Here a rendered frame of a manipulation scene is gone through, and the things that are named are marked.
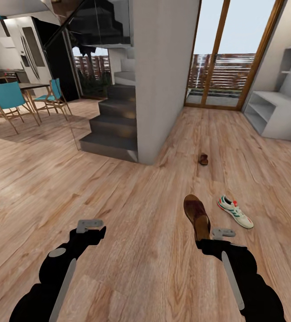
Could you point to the gym shoe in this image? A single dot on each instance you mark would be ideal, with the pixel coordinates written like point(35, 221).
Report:
point(232, 208)

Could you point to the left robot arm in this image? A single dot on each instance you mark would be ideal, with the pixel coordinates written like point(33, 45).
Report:
point(44, 301)

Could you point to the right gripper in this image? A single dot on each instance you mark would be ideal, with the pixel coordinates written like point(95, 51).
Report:
point(209, 246)

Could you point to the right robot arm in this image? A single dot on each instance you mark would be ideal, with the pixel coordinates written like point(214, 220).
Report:
point(257, 301)

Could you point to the sandal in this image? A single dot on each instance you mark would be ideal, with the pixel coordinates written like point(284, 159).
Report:
point(204, 160)
point(195, 211)

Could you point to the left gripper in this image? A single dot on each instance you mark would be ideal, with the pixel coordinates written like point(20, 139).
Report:
point(90, 237)

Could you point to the fridge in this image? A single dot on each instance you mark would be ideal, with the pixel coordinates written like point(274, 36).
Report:
point(29, 35)

